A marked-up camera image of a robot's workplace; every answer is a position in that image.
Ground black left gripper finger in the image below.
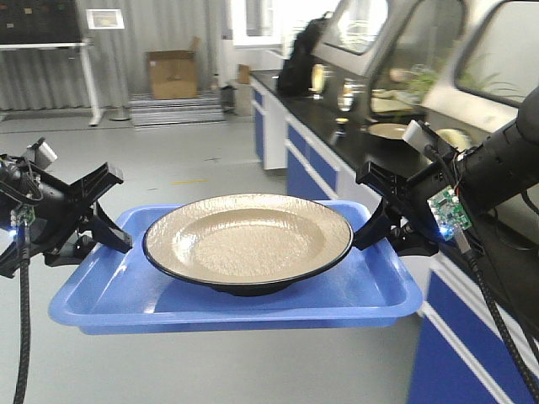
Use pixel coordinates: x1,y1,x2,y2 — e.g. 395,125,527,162
67,162,124,206
90,202,132,253

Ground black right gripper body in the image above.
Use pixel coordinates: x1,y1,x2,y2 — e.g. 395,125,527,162
383,162,451,257

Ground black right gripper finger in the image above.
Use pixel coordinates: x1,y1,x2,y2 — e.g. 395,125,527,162
352,198,398,250
355,161,408,198

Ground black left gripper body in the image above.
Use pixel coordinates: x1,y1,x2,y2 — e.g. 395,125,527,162
1,155,96,268

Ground blue plastic tray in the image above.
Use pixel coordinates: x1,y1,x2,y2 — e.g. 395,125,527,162
48,204,423,334

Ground beige plate with black rim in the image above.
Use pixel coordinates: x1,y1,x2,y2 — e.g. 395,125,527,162
142,194,354,296

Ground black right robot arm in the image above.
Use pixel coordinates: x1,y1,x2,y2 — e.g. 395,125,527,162
353,90,538,256

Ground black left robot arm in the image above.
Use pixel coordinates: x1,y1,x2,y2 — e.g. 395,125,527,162
1,155,132,267

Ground blue white lab cabinet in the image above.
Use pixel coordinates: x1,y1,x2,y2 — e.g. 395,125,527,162
251,70,531,403

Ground green left circuit board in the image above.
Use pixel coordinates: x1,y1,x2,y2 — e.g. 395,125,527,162
8,204,35,237

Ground green circuit board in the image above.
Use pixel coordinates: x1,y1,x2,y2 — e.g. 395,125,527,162
8,204,35,237
427,186,472,241

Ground green right circuit board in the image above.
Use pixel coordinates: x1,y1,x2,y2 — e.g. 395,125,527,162
427,186,472,241

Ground beige plate on counter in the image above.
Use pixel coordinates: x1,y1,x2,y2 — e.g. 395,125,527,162
366,123,408,142

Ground white standing desk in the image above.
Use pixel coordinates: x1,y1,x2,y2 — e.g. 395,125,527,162
1,37,104,127

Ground glass fume hood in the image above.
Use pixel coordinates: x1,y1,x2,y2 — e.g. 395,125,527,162
312,1,538,141

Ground black backpack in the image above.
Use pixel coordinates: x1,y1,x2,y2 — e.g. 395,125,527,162
276,11,330,97

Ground brown cardboard box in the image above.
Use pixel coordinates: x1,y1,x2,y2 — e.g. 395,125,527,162
147,36,200,100

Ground framed photo sign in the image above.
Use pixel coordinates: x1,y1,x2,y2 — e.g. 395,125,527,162
86,8,125,30

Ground black perforated pegboard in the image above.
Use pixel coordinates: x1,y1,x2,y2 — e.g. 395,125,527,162
1,0,83,45

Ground small cardboard box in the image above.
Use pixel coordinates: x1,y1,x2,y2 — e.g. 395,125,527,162
237,64,251,85

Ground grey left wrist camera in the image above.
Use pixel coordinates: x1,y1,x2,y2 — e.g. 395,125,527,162
24,137,57,169

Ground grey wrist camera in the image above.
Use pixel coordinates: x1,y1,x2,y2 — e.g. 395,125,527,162
403,120,457,161
24,137,57,169

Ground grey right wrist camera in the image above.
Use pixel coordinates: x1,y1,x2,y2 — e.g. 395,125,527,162
403,120,457,161

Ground braided black left cable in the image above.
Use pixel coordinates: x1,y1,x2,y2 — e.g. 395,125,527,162
12,222,33,404

